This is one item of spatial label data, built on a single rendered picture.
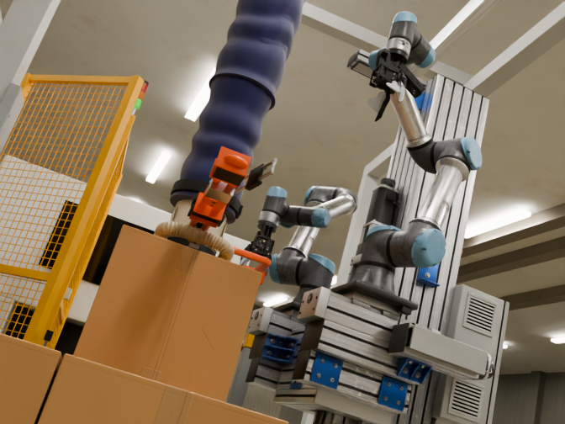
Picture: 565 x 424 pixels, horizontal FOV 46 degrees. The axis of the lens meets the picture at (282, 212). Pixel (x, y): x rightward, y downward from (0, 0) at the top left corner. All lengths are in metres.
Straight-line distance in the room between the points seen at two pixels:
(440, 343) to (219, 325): 0.66
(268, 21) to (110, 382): 1.53
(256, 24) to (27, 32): 1.51
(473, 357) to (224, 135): 1.02
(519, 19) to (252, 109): 3.53
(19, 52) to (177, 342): 2.08
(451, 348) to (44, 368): 1.26
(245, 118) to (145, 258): 0.64
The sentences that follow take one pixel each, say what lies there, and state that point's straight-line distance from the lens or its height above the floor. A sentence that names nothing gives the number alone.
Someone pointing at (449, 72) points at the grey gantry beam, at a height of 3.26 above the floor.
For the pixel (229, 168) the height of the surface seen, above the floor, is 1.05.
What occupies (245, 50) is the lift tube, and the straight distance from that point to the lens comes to 2.29.
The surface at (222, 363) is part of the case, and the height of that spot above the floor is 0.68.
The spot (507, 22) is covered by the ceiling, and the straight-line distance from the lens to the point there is 5.51.
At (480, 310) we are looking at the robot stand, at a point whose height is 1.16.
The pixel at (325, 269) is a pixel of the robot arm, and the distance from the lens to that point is 2.59.
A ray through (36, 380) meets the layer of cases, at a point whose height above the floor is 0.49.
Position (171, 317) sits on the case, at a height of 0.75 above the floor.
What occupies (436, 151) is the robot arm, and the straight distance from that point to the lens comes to 2.37.
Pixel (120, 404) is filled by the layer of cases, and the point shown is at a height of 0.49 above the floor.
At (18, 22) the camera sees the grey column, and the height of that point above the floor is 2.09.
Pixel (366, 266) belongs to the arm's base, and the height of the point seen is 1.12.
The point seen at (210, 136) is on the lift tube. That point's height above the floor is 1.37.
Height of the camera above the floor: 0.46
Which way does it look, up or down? 21 degrees up
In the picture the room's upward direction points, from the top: 16 degrees clockwise
